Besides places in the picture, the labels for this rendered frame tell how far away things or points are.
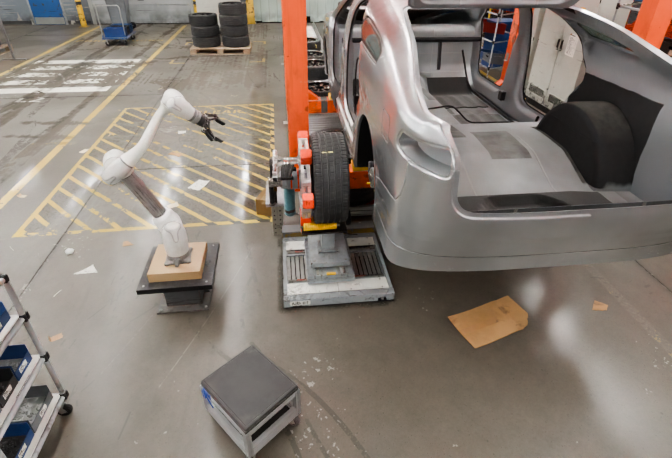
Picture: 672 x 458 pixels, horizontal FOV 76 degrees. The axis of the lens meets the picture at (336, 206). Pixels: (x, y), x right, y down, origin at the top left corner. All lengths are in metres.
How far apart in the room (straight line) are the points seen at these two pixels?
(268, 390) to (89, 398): 1.17
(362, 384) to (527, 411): 0.97
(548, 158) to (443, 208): 1.48
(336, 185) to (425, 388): 1.38
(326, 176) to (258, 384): 1.30
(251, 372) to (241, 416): 0.25
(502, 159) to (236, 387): 2.28
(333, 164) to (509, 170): 1.24
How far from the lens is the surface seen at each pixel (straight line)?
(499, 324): 3.37
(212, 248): 3.44
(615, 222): 2.57
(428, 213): 2.14
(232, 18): 11.12
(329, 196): 2.84
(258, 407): 2.38
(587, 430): 3.05
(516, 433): 2.87
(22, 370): 2.74
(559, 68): 7.60
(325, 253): 3.40
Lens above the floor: 2.31
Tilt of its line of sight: 31 degrees down
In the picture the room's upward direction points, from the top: 1 degrees clockwise
